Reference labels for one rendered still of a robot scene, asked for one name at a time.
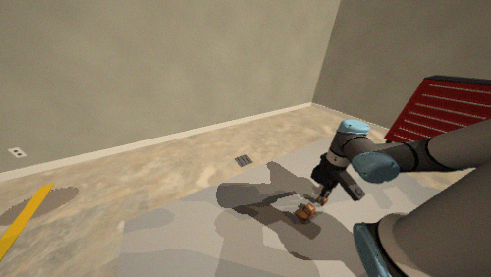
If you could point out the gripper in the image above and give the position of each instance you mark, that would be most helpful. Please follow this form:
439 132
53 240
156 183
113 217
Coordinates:
325 178

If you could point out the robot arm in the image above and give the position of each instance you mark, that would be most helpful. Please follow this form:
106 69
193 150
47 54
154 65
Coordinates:
449 235

